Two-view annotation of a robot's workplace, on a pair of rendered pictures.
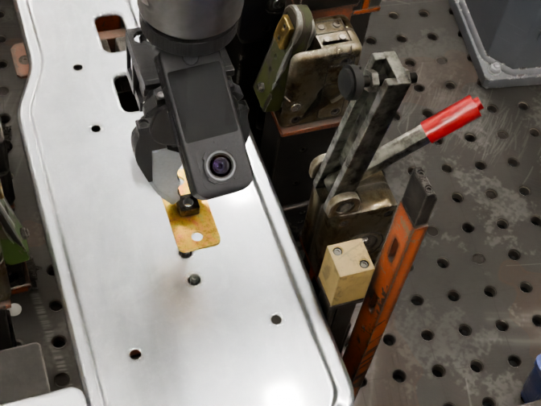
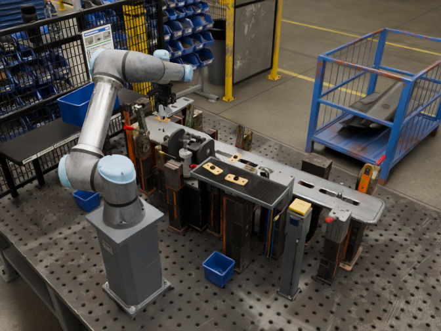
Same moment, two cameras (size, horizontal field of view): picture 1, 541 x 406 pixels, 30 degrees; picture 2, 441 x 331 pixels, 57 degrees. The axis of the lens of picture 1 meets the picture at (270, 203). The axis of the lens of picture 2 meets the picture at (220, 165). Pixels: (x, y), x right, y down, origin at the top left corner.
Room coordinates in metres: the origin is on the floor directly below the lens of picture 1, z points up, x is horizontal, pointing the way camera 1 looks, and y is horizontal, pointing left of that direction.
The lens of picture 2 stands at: (2.36, -0.57, 2.08)
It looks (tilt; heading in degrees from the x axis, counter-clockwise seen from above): 34 degrees down; 152
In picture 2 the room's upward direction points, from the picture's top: straight up
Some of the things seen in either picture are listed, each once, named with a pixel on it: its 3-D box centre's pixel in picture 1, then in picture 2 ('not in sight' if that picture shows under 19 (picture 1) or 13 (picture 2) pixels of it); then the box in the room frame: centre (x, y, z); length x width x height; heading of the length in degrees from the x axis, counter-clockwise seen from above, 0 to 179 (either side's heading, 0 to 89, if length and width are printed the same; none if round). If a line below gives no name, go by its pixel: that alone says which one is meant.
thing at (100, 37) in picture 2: not in sight; (99, 52); (-0.04, -0.09, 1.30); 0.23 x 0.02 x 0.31; 117
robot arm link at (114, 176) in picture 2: not in sight; (116, 177); (1.18, -0.35, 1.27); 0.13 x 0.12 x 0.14; 48
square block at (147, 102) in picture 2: not in sight; (145, 127); (0.19, 0.06, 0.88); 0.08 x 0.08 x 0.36; 27
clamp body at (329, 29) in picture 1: (300, 146); (166, 176); (0.74, -0.02, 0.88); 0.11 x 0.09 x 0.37; 117
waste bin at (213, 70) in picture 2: not in sight; (223, 52); (-2.17, 1.87, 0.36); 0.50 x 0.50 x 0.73
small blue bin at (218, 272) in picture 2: not in sight; (218, 270); (1.30, -0.02, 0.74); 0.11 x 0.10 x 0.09; 27
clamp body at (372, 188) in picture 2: not in sight; (361, 201); (1.35, 0.71, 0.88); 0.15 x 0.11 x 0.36; 117
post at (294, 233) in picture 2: not in sight; (293, 253); (1.50, 0.21, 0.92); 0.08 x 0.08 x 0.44; 27
